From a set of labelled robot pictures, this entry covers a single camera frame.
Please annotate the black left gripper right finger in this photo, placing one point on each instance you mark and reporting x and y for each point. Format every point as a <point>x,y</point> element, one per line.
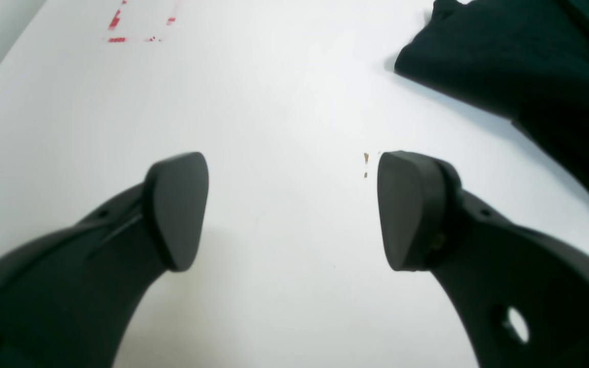
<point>522,295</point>

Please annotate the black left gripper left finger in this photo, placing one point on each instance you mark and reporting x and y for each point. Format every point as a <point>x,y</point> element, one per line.
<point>66,298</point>

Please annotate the black T-shirt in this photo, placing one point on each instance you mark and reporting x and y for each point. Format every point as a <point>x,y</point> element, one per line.
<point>524,60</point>

